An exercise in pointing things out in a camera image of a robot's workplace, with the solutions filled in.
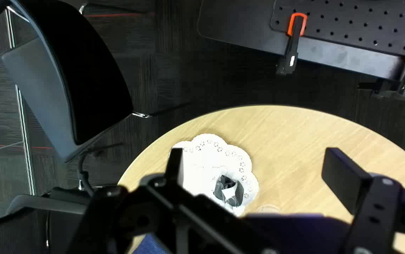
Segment black robot stand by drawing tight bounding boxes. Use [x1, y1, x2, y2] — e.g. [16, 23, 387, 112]
[197, 0, 405, 82]

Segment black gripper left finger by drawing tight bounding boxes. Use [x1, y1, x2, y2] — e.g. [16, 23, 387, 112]
[140, 147, 279, 254]

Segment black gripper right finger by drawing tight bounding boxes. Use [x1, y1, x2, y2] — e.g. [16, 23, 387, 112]
[321, 147, 405, 254]

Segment blue cloth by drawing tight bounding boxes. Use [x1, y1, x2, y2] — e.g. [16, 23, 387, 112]
[131, 213, 359, 254]

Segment black perforated mounting board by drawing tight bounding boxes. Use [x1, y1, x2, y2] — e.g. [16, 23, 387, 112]
[270, 0, 405, 58]

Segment white paper doily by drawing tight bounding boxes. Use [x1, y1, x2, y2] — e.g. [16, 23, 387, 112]
[171, 133, 262, 219]

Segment black office chair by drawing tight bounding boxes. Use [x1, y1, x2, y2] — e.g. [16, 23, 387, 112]
[2, 0, 152, 217]

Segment black binder clip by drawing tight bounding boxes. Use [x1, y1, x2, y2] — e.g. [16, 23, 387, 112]
[212, 174, 248, 209]

